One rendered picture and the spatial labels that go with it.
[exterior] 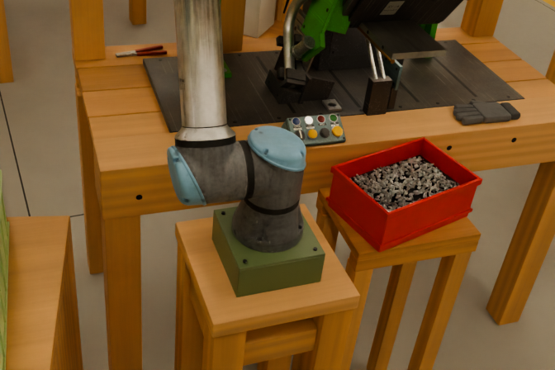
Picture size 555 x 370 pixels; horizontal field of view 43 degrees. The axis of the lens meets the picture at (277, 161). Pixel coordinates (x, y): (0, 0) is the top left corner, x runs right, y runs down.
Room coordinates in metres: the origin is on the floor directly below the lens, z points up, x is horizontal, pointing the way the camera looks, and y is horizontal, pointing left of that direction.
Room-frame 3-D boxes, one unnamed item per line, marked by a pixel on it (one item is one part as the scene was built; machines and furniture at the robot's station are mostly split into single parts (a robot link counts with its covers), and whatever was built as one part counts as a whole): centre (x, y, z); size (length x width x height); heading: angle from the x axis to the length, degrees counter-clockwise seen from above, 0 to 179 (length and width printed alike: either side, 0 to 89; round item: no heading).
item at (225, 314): (1.16, 0.00, 0.83); 0.32 x 0.32 x 0.04; 24
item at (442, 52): (1.89, -0.26, 1.11); 0.39 x 0.16 x 0.03; 23
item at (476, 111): (1.83, -0.58, 0.91); 0.20 x 0.11 x 0.03; 110
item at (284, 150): (1.16, 0.01, 1.10); 0.13 x 0.12 x 0.14; 112
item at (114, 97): (1.95, -0.15, 0.44); 1.49 x 0.70 x 0.88; 113
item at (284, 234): (1.16, 0.00, 0.98); 0.15 x 0.15 x 0.10
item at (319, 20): (1.86, -0.10, 1.17); 0.13 x 0.12 x 0.20; 113
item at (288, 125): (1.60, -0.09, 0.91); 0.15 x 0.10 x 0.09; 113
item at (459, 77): (1.95, -0.15, 0.89); 1.10 x 0.42 x 0.02; 113
